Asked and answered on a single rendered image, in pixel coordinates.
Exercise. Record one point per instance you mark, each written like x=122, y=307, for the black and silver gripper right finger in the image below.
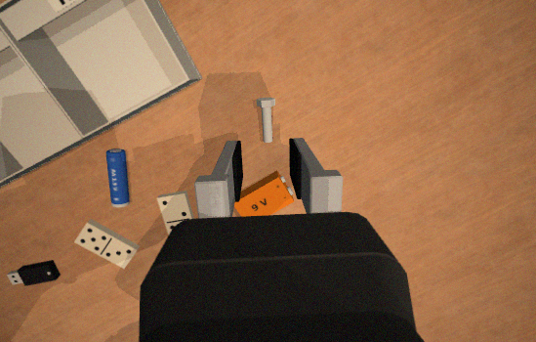
x=320, y=190

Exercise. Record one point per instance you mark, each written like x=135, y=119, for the beige three-compartment bin rack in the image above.
x=100, y=63

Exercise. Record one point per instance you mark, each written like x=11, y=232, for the beige domino tile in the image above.
x=175, y=207
x=107, y=243

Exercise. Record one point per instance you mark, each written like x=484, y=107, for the orange battery block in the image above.
x=265, y=197

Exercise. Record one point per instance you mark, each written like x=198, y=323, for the grey hex-head bolt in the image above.
x=266, y=104

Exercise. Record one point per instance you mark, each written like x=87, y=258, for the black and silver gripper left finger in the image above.
x=216, y=193

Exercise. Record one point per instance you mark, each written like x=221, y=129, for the blue aa battery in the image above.
x=118, y=177

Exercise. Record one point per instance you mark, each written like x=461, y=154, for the black usb stick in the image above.
x=35, y=273

